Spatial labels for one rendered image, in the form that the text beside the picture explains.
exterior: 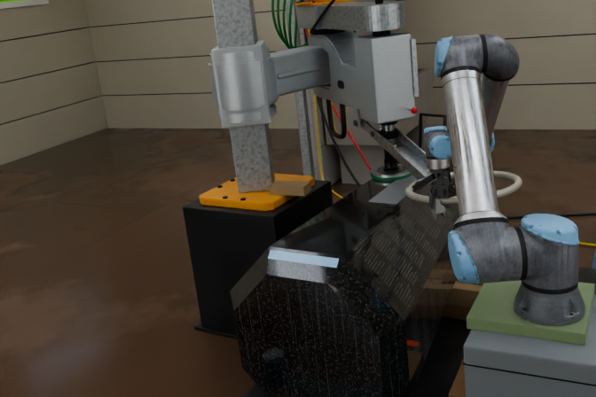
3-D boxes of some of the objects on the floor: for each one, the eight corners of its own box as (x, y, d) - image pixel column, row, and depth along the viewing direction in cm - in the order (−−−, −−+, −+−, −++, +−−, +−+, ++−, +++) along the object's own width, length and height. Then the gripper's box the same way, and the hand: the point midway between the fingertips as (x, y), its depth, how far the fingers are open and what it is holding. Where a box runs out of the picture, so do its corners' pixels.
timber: (477, 425, 280) (476, 400, 277) (449, 420, 285) (447, 395, 282) (491, 385, 306) (490, 361, 302) (464, 380, 311) (463, 357, 308)
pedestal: (194, 330, 388) (173, 207, 368) (259, 281, 441) (244, 172, 421) (291, 352, 353) (275, 219, 333) (349, 297, 406) (338, 179, 386)
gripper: (443, 172, 264) (447, 224, 268) (457, 165, 273) (461, 215, 277) (423, 171, 269) (427, 222, 274) (437, 164, 278) (442, 214, 283)
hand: (438, 215), depth 277 cm, fingers closed on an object, 5 cm apart
